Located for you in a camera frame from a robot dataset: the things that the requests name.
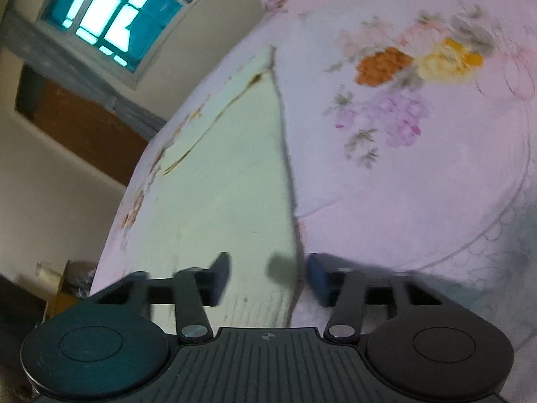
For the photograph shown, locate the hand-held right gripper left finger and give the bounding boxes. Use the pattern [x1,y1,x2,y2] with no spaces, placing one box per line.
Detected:
[89,252,233,344]

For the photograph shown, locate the brown wooden cabinet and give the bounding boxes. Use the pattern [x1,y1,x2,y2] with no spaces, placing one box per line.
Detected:
[14,65,161,188]

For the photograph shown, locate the window with white frame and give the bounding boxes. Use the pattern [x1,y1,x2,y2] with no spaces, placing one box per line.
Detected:
[37,0,219,90]

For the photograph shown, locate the floral bed sheet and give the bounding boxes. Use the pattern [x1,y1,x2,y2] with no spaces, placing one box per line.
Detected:
[90,0,537,403]

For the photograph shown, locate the pale yellow small garment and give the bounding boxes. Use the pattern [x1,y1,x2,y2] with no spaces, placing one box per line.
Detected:
[151,45,309,329]

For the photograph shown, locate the dark furniture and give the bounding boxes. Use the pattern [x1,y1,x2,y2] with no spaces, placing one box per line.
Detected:
[0,275,48,347]

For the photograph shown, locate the grey curtain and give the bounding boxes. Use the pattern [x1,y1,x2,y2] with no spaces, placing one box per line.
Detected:
[0,8,167,140]

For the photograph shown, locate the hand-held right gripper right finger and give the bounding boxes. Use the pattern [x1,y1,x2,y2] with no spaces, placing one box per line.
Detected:
[306,253,454,343]

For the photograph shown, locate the cardboard box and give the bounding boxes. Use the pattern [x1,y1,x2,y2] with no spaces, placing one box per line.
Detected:
[36,258,100,320]

